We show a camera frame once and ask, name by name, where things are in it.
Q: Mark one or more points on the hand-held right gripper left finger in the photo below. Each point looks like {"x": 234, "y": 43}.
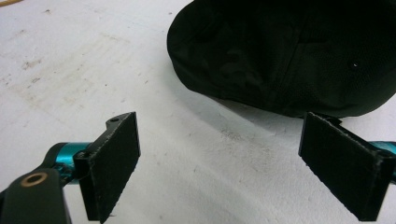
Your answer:
{"x": 109, "y": 168}

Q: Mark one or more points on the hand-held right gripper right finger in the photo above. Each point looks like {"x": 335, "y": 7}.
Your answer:
{"x": 345, "y": 174}

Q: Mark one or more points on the black cap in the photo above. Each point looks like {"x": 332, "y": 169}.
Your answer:
{"x": 289, "y": 53}

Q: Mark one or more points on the wooden stick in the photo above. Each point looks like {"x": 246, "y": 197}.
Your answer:
{"x": 9, "y": 2}

